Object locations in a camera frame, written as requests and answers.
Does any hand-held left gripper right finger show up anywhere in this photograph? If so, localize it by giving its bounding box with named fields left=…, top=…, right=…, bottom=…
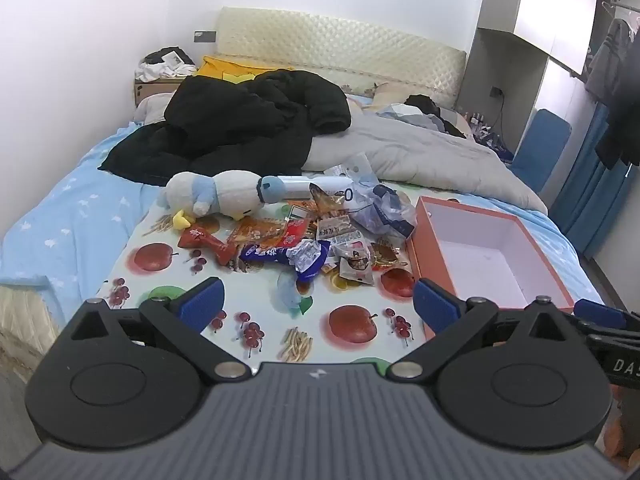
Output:
left=387, top=278, right=573, bottom=382

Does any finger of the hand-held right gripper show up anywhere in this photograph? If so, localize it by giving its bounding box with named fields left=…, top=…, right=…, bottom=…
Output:
left=570, top=299, right=640, bottom=348

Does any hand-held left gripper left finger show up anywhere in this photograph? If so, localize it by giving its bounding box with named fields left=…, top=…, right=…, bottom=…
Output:
left=69, top=276, right=252, bottom=382

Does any orange cardboard box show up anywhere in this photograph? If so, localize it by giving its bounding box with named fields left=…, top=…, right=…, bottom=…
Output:
left=405, top=196, right=576, bottom=313

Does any red green snack packet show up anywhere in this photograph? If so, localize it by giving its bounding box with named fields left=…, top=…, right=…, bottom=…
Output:
left=280, top=200, right=313, bottom=226

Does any orange seasoning packet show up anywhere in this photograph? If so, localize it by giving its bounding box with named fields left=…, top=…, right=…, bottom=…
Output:
left=307, top=182, right=348, bottom=218

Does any fruit print mat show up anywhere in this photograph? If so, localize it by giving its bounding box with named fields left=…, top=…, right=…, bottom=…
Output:
left=95, top=180, right=551, bottom=366

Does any brown round print snack packet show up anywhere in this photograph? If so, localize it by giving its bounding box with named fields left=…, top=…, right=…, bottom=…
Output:
left=372, top=240, right=408, bottom=266

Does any dark blue snack packet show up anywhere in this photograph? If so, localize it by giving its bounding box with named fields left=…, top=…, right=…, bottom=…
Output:
left=239, top=242, right=301, bottom=266

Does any light blue clear wrapper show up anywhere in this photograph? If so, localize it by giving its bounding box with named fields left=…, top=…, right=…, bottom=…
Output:
left=277, top=270, right=307, bottom=311

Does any orange clear snack packet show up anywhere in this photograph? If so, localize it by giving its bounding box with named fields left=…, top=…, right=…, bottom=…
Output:
left=227, top=217, right=288, bottom=248

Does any brown clear snack packet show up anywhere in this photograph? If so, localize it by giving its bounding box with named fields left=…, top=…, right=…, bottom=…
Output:
left=334, top=242, right=376, bottom=286

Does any clear blue plastic bag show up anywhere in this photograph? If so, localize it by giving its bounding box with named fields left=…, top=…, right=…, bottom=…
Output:
left=350, top=183, right=418, bottom=238

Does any white blue plush duck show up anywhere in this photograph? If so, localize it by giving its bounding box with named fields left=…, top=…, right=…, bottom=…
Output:
left=159, top=170, right=287, bottom=231

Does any white blue snack packet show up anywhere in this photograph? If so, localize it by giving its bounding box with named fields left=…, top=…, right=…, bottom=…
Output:
left=286, top=240, right=333, bottom=283

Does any black white label snack packet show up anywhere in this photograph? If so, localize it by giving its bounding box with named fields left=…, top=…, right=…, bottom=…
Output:
left=317, top=212, right=363, bottom=241

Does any blue curtain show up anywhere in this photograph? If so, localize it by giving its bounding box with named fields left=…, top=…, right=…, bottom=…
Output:
left=550, top=95, right=640, bottom=261

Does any white bag with dark numerals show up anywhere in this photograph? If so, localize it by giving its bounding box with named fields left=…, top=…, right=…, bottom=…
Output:
left=330, top=185, right=371, bottom=211

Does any white spray can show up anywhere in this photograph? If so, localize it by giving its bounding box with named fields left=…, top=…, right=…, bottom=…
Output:
left=277, top=175, right=361, bottom=193

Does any clear blister pack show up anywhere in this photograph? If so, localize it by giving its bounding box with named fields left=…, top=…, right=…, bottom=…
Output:
left=325, top=152, right=378, bottom=186

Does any light blue bedsheet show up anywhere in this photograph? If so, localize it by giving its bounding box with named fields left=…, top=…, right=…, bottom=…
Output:
left=0, top=120, right=606, bottom=331

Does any grey quilt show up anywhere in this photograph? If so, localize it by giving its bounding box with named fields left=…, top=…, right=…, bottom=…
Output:
left=300, top=95, right=548, bottom=216

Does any blue chair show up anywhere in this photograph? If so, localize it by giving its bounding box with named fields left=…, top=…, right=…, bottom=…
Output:
left=510, top=108, right=572, bottom=196

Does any beige mattress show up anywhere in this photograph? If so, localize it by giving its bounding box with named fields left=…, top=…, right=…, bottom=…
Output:
left=0, top=282, right=66, bottom=376

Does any black puffer jacket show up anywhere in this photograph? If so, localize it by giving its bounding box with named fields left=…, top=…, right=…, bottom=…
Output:
left=98, top=69, right=353, bottom=187

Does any dark clothing heap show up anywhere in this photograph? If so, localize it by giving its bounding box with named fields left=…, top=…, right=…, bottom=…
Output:
left=405, top=94, right=468, bottom=136

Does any black hanging garment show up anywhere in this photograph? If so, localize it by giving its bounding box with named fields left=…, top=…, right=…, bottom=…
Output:
left=595, top=15, right=640, bottom=171

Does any grey pillow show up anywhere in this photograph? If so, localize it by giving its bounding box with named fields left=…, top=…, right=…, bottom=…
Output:
left=134, top=92, right=176, bottom=123

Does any yellow cloth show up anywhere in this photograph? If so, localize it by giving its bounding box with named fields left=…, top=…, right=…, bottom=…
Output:
left=192, top=54, right=296, bottom=83

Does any heap of white black clothes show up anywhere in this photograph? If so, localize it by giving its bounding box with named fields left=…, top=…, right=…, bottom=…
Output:
left=135, top=47, right=197, bottom=82

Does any grey hanging jacket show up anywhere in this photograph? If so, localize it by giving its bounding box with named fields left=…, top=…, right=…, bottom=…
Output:
left=585, top=17, right=633, bottom=106

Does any cream quilted headboard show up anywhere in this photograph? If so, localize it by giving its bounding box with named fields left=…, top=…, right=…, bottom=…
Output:
left=215, top=6, right=468, bottom=111

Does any grey wardrobe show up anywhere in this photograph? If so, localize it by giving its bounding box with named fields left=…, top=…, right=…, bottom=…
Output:
left=457, top=0, right=601, bottom=126

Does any wall socket with cable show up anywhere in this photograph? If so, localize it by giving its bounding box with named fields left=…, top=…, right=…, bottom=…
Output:
left=490, top=86, right=506, bottom=131

